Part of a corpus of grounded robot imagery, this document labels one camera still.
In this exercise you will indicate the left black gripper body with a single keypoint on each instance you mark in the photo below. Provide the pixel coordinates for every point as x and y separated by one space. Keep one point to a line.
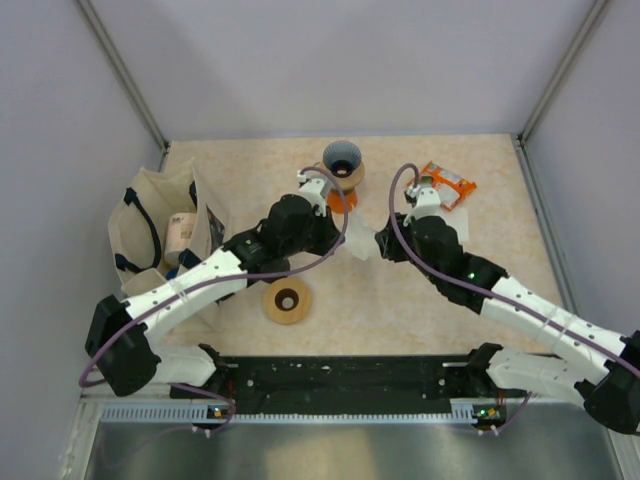
316 236

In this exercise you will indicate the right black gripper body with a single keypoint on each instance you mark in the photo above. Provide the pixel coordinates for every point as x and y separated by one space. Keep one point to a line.
407 235

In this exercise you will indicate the blue ribbed glass dripper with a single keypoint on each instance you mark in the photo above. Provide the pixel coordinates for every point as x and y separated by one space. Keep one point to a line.
342 158

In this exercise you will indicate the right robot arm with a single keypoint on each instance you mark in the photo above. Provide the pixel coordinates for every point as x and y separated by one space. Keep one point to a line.
592 367

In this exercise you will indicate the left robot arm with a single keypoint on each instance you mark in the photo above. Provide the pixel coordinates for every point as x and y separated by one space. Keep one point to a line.
124 341

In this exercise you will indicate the orange glass carafe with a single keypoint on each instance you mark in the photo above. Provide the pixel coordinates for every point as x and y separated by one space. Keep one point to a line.
341 202

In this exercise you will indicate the orange snack packet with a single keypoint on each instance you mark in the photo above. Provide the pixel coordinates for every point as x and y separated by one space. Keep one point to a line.
452 188

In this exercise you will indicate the dark glass carafe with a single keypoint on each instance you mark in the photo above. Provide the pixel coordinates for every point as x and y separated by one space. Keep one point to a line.
274 270

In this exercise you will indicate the beige canvas tote bag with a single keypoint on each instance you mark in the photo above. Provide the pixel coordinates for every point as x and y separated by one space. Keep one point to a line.
137 226

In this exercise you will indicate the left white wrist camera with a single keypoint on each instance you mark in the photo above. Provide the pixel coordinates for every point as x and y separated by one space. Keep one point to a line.
314 189

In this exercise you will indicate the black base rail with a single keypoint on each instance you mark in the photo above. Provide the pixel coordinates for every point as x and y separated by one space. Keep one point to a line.
341 385

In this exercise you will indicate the aluminium frame rail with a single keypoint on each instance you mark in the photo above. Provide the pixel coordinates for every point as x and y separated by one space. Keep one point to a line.
205 415

